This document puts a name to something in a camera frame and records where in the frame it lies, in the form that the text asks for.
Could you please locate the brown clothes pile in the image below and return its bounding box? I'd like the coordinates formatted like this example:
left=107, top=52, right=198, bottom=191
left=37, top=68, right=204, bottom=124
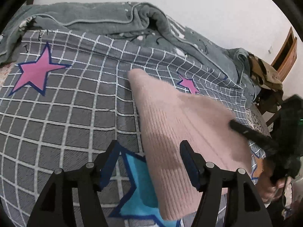
left=248, top=53, right=283, bottom=92

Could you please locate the grey-green plush blanket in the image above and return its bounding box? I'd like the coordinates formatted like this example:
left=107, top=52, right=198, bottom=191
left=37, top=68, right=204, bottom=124
left=1, top=2, right=260, bottom=105

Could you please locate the pink knit sweater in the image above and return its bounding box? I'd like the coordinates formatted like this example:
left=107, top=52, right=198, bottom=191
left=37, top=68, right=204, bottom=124
left=128, top=69, right=252, bottom=220

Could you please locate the dark clothes pile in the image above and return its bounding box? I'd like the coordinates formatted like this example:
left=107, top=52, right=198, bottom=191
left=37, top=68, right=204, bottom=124
left=270, top=95, right=302, bottom=157

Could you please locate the person's right hand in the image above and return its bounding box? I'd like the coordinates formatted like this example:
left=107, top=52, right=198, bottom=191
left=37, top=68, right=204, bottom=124
left=255, top=158, right=293, bottom=203

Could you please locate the orange wooden door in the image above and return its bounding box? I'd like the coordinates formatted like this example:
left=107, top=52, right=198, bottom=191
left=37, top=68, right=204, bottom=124
left=271, top=27, right=297, bottom=82

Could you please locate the grey checked star quilt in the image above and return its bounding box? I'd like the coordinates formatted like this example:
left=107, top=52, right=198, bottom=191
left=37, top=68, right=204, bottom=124
left=0, top=29, right=267, bottom=227

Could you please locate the wooden chair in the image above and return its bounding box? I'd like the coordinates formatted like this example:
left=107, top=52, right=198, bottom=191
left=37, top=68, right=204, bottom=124
left=254, top=88, right=283, bottom=126

